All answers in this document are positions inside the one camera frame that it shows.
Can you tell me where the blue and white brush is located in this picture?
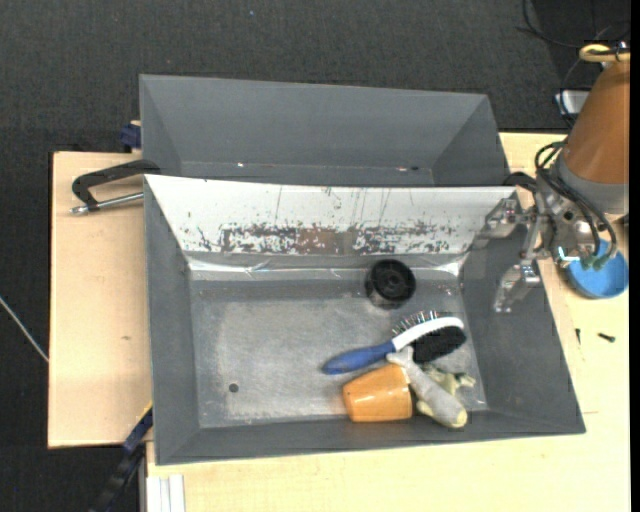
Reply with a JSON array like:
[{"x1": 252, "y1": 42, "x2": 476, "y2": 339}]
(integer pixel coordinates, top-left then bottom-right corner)
[{"x1": 321, "y1": 309, "x2": 468, "y2": 376}]

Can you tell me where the pale yellow toy animal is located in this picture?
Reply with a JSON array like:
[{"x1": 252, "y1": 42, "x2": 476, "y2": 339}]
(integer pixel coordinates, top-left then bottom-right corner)
[{"x1": 415, "y1": 364, "x2": 478, "y2": 416}]

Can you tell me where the orange cup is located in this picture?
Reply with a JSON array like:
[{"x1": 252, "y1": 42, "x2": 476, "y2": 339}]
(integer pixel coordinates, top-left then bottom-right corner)
[{"x1": 342, "y1": 363, "x2": 416, "y2": 423}]

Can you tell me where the grey plush toy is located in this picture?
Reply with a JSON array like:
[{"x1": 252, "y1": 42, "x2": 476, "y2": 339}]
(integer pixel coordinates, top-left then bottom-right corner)
[{"x1": 385, "y1": 345, "x2": 469, "y2": 430}]

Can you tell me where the black round cap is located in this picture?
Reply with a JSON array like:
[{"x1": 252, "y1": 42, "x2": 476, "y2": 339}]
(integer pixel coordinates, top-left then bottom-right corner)
[{"x1": 363, "y1": 258, "x2": 417, "y2": 310}]

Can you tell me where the blue round bowl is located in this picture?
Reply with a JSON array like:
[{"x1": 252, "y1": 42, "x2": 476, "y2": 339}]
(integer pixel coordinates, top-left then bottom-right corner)
[{"x1": 558, "y1": 238, "x2": 630, "y2": 300}]

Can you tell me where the grey metal bin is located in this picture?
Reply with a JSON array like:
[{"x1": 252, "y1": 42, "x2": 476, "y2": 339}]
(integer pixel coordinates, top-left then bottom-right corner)
[{"x1": 138, "y1": 73, "x2": 587, "y2": 466}]

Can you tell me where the pale wood board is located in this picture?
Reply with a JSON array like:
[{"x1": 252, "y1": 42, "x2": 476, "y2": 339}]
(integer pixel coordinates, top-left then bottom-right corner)
[{"x1": 47, "y1": 149, "x2": 154, "y2": 449}]

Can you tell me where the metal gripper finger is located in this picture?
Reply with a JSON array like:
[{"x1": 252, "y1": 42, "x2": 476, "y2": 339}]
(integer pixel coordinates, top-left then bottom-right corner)
[
  {"x1": 479, "y1": 196, "x2": 537, "y2": 242},
  {"x1": 492, "y1": 249, "x2": 545, "y2": 315}
]

